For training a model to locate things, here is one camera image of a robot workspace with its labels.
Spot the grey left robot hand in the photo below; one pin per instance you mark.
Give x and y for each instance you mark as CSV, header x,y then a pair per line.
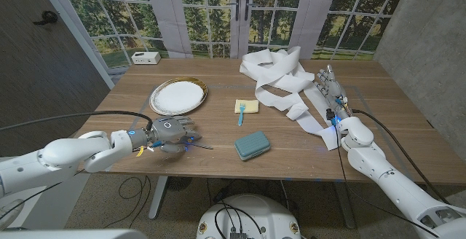
x,y
169,129

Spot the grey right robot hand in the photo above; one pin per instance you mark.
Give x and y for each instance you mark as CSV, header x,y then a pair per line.
x,y
333,91

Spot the grey orange scissors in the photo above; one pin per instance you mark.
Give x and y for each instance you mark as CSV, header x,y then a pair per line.
x,y
202,146

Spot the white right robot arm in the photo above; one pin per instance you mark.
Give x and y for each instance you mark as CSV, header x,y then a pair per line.
x,y
397,184

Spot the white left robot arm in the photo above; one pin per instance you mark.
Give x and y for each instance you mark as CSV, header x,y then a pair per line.
x,y
54,159

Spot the gold rimmed paper plate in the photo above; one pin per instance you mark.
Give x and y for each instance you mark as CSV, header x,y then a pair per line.
x,y
178,95

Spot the white receipt paper strip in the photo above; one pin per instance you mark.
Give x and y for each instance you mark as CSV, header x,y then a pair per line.
x,y
276,67

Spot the blue plastic fork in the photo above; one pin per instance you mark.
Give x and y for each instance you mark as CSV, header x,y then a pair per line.
x,y
240,117

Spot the yellow sponge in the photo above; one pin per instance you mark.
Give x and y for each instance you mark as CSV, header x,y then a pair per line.
x,y
252,106

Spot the teal soapbox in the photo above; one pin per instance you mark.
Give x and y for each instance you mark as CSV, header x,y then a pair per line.
x,y
252,145

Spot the dark round floor fan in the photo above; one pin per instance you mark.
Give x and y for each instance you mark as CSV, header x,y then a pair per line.
x,y
179,183

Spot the white table leg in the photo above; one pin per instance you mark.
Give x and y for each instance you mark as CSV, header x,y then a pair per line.
x,y
158,199

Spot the white power box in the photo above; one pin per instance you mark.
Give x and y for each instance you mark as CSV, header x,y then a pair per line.
x,y
145,58

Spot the grey table leg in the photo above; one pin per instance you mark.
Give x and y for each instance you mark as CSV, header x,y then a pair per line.
x,y
344,206

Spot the printed window backdrop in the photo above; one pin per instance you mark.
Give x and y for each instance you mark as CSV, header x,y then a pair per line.
x,y
120,20

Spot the white robot torso base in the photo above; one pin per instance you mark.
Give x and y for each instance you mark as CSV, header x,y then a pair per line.
x,y
255,213

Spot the white sneaker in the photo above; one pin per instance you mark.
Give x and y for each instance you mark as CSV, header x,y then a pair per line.
x,y
9,213

